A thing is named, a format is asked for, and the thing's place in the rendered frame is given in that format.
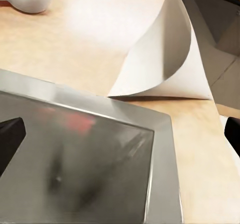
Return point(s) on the paper coffee filter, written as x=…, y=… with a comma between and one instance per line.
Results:
x=165, y=61

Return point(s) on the cabinet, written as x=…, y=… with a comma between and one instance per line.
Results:
x=216, y=24

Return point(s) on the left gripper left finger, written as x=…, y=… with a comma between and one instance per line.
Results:
x=12, y=133

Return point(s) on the countertop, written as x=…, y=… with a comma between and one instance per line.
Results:
x=83, y=44

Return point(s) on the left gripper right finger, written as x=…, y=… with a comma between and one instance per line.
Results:
x=232, y=133

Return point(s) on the drop in sink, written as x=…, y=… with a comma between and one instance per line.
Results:
x=86, y=159

